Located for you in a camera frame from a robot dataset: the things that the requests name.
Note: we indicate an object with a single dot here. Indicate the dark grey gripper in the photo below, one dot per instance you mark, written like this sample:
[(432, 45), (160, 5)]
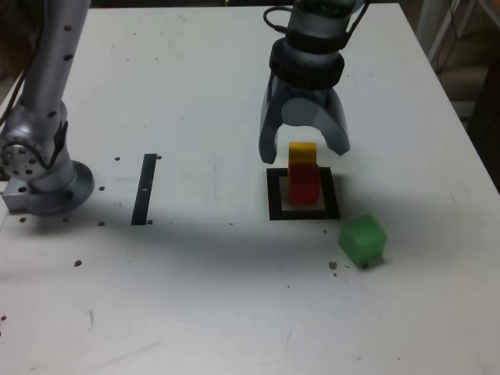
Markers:
[(308, 93)]

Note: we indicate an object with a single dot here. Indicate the yellow cube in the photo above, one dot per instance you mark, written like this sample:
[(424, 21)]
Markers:
[(301, 154)]

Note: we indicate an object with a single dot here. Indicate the red cube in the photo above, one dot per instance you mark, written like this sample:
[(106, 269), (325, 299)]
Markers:
[(302, 187)]

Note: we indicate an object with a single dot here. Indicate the green cube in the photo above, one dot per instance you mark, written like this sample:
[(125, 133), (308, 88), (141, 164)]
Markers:
[(361, 238)]

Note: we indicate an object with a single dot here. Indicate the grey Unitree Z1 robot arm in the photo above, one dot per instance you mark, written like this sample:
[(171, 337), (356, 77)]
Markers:
[(47, 78)]

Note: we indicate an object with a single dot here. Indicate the black tape square outline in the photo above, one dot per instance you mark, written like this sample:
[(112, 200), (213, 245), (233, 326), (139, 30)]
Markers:
[(273, 203)]

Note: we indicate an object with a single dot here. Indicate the black tape strip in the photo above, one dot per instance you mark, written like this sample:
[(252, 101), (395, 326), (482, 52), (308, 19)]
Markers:
[(143, 191)]

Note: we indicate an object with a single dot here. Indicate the white background frame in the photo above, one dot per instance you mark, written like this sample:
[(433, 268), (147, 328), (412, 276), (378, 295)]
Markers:
[(439, 37)]

